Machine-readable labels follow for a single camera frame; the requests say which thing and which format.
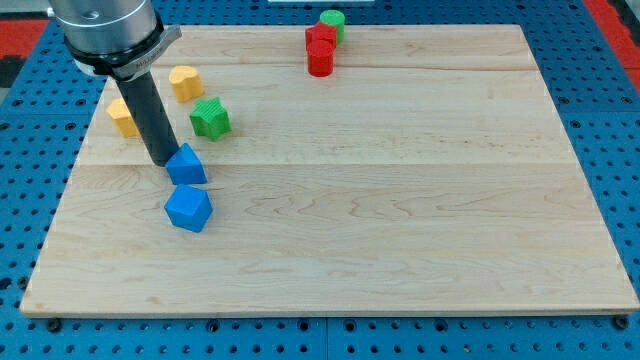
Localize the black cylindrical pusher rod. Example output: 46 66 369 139
116 72 179 167

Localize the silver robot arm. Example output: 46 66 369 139
49 0 181 166

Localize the yellow hexagon block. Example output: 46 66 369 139
106 98 139 138

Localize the yellow heart block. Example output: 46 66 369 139
169 65 205 103

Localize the green star block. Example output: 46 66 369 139
189 97 231 142

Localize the blue triangular block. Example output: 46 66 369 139
165 143 208 185

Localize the blue cube block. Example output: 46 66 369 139
164 184 214 233

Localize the red cylinder block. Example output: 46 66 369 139
307 40 334 77

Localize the red star block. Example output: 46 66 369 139
305 21 337 49

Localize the green cylinder block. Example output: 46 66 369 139
319 9 346 44

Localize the wooden board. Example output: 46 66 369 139
21 25 639 319

